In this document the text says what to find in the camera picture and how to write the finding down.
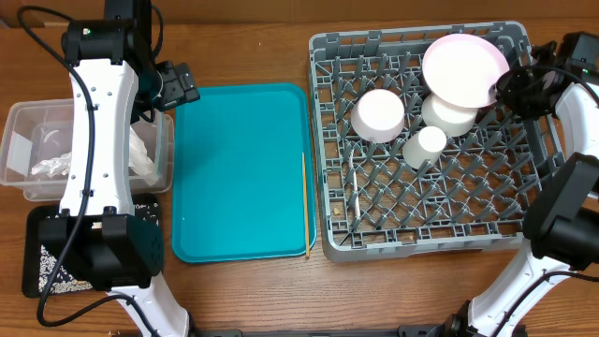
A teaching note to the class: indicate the white paper napkin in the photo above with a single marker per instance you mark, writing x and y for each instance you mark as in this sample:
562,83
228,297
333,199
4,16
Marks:
55,166

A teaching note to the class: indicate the white bowl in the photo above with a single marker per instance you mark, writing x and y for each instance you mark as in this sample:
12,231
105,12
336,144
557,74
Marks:
454,121

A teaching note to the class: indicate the white plastic fork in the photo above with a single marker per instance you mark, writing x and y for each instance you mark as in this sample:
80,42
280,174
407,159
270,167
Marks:
355,194

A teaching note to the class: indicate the white tissue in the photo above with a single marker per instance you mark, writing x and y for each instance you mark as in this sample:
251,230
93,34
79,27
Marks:
139,160

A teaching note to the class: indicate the wooden chopstick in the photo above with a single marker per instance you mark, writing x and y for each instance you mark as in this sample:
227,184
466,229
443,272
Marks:
305,207

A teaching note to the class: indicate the teal plastic tray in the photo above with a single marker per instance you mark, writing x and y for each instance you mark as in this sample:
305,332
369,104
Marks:
237,186

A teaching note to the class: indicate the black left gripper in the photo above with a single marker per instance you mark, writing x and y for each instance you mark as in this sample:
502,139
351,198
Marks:
183,90

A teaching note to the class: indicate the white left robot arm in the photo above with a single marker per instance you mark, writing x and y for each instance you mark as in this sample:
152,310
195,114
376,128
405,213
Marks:
96,236

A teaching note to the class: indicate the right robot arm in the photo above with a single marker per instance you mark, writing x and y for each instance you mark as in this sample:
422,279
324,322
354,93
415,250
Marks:
560,236

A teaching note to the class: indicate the large white plate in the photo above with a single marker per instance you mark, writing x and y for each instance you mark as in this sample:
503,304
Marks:
461,69

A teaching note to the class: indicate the clear plastic waste bin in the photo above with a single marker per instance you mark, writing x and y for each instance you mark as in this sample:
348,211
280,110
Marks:
41,130

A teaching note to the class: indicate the pink saucer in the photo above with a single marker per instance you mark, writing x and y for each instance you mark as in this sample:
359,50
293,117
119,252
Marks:
378,116

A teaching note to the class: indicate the cooked rice with peanuts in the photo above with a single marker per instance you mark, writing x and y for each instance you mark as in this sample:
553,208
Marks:
56,276

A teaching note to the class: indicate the grey plastic dish rack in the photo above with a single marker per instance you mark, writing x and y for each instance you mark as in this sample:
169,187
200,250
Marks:
473,197

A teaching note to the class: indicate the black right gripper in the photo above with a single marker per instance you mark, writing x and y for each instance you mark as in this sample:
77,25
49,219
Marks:
510,90

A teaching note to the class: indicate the black rectangular tray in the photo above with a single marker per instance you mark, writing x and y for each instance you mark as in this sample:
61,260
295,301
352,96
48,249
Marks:
30,259

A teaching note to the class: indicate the white cup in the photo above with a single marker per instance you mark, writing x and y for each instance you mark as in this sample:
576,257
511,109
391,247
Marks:
426,145

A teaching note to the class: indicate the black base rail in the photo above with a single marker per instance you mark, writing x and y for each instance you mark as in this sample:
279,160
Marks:
402,331

